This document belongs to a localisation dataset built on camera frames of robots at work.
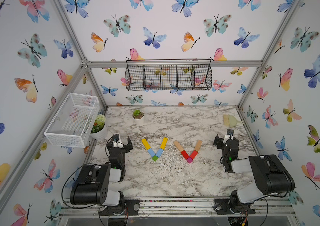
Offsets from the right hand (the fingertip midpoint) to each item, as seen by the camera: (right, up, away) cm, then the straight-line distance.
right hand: (227, 134), depth 91 cm
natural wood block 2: (-17, -8, +6) cm, 20 cm away
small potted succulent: (-60, +13, +11) cm, 62 cm away
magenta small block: (-24, -16, 0) cm, 29 cm away
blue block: (-49, -12, +2) cm, 50 cm away
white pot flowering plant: (-84, +3, +4) cm, 84 cm away
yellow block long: (-53, -7, +7) cm, 54 cm away
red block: (-27, -13, +1) cm, 30 cm away
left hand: (-67, -1, -3) cm, 67 cm away
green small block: (-47, -15, 0) cm, 49 cm away
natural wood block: (-32, -7, +7) cm, 33 cm away
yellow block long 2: (-41, -6, +7) cm, 42 cm away
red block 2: (-21, -13, +2) cm, 25 cm away
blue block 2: (-44, -12, +2) cm, 45 cm away
